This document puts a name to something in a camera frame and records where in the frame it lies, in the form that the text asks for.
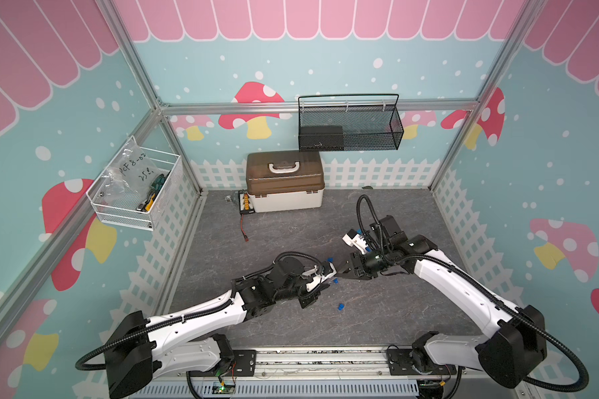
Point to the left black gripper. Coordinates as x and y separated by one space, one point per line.
310 297

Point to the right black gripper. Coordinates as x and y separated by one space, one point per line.
347 273

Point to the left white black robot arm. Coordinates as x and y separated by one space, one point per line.
141 348

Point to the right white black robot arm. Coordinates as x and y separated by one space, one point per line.
513 340

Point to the brown lid storage toolbox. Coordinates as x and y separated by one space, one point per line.
284 180

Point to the black yellow battery charger board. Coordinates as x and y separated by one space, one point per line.
245 203

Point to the black box in mesh basket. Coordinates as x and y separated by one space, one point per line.
321 138

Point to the green yellow tool in basket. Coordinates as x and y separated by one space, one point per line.
153 193

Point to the clear plastic labelled bag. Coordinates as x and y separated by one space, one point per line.
129 175

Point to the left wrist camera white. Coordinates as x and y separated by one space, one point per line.
313 279

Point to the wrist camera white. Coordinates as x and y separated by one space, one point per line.
355 239
313 279

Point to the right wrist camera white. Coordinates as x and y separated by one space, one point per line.
355 239

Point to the black mesh wall basket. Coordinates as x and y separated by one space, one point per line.
371 122

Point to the white wire wall basket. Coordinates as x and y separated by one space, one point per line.
123 213

